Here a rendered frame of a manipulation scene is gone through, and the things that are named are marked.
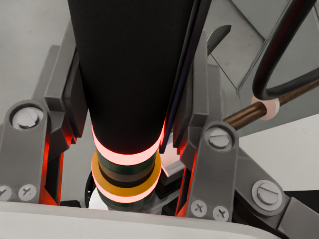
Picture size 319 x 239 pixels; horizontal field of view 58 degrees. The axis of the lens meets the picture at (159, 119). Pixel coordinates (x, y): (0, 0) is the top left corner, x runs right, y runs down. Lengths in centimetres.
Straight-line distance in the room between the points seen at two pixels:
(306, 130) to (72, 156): 151
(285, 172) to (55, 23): 230
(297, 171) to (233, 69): 187
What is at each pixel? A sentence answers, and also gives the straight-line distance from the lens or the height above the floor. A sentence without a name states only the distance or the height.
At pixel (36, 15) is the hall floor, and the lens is 276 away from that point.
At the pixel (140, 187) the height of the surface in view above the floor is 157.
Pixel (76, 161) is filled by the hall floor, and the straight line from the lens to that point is 190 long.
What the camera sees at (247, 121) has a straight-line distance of 25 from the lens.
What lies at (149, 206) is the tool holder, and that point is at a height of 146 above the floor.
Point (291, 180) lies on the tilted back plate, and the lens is 64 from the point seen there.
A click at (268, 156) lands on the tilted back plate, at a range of 67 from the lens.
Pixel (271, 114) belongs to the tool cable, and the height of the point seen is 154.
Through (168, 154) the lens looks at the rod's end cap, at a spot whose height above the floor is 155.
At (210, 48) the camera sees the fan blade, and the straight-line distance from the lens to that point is 50.
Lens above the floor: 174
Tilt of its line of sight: 59 degrees down
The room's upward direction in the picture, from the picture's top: 12 degrees clockwise
